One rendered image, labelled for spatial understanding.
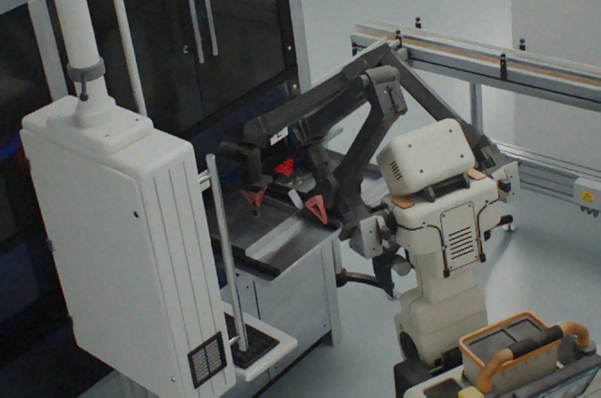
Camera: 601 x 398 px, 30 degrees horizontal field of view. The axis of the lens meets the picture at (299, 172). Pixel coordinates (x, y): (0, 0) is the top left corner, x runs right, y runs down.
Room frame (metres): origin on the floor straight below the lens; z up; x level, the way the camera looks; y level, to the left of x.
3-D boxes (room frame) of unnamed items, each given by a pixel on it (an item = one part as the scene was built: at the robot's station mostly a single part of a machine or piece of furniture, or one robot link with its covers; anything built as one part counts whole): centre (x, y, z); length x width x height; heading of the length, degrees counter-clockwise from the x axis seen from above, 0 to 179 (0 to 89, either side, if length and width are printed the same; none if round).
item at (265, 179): (2.98, 0.14, 1.09); 0.10 x 0.07 x 0.07; 59
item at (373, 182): (3.20, -0.09, 0.90); 0.34 x 0.26 x 0.04; 45
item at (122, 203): (2.48, 0.47, 1.19); 0.50 x 0.19 x 0.78; 43
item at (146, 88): (2.97, 0.43, 1.50); 0.47 x 0.01 x 0.59; 136
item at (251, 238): (3.04, 0.22, 0.90); 0.34 x 0.26 x 0.04; 46
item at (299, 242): (3.11, 0.06, 0.87); 0.70 x 0.48 x 0.02; 136
